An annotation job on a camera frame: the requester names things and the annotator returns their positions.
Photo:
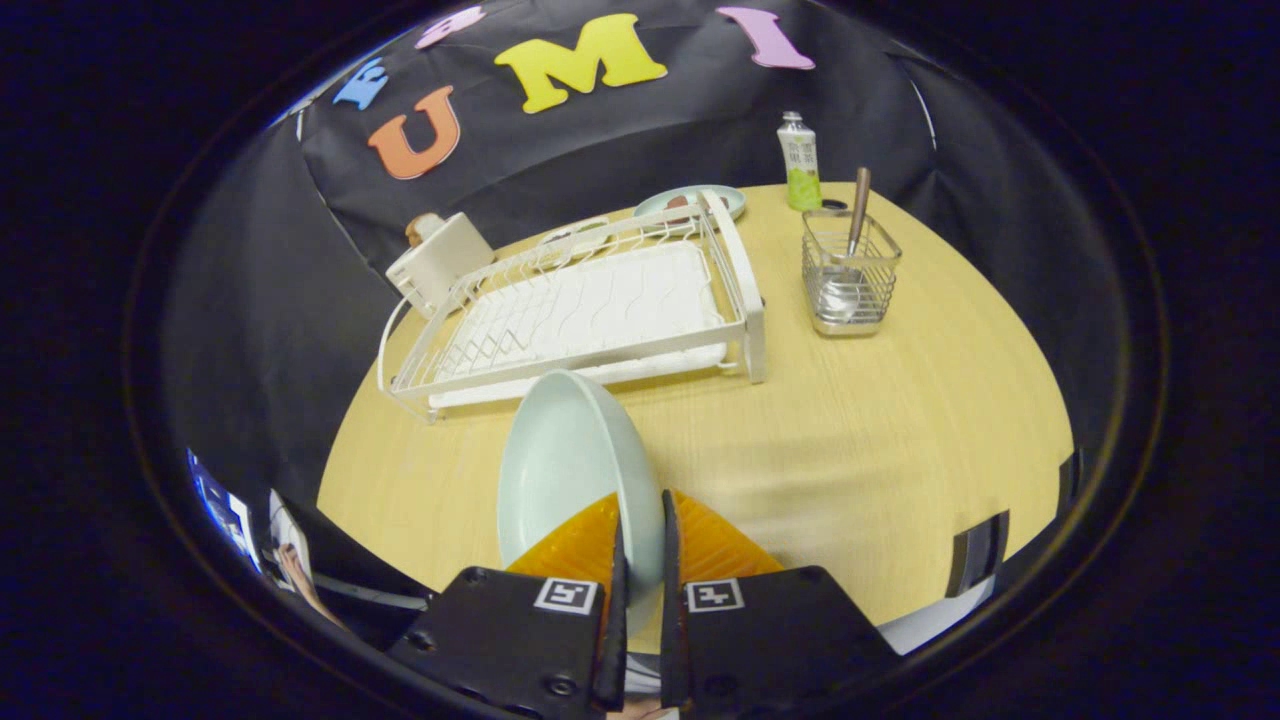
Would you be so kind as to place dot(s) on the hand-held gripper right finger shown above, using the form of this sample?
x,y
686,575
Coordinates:
x,y
672,640

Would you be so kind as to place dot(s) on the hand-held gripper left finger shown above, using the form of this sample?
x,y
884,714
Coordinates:
x,y
615,640

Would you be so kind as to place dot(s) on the light green plate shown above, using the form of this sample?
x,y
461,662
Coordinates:
x,y
570,460

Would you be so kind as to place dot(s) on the metal spoon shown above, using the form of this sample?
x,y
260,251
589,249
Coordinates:
x,y
858,210

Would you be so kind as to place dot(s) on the small divided dish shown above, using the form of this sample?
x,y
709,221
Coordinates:
x,y
575,232

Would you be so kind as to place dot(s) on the small plate with food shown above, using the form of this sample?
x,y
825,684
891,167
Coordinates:
x,y
665,200

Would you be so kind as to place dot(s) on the black rectangular object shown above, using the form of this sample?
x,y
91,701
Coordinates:
x,y
975,552

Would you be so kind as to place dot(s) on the computer monitor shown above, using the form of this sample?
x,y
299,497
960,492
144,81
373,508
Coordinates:
x,y
222,510

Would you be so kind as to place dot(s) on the white toaster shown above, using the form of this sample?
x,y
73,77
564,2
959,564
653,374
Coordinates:
x,y
445,260

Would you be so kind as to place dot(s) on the brown bread slice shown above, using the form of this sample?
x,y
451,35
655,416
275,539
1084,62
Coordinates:
x,y
422,230

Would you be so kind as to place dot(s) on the green drink bottle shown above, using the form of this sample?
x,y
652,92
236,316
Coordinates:
x,y
800,165

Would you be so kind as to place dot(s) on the black backdrop cloth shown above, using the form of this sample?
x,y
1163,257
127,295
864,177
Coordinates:
x,y
620,140

